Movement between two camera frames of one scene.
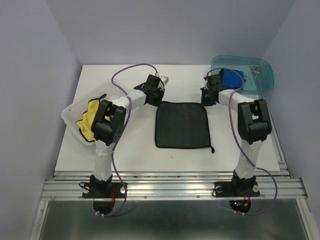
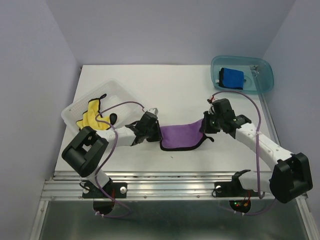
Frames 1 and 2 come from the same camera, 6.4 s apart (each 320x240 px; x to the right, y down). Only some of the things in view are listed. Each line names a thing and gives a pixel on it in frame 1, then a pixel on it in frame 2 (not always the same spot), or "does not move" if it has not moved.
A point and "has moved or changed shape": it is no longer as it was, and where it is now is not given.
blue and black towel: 232,78 does not move
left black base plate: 114,190 does not move
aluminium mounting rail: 175,185 does not move
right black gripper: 204,102 → 206,128
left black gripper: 157,103 → 158,136
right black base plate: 236,189 does not move
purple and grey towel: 182,125 has moved or changed shape
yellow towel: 85,125 does not move
